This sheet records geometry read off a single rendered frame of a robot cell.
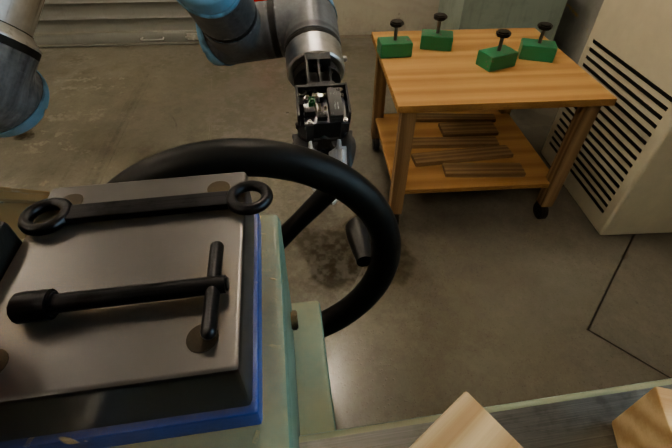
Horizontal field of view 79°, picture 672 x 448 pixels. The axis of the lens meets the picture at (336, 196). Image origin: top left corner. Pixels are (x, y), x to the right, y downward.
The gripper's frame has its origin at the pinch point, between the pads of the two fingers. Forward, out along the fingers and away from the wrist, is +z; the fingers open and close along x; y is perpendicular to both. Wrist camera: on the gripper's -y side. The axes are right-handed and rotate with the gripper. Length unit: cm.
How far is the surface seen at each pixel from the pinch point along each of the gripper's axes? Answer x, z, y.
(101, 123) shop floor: -101, -115, -123
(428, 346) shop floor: 30, 13, -75
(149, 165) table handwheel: -14.3, 8.7, 24.4
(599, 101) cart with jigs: 86, -45, -41
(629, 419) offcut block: 10.1, 26.9, 28.4
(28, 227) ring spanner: -14.6, 17.5, 34.2
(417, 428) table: 0.7, 26.3, 26.4
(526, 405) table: 6.5, 26.0, 26.2
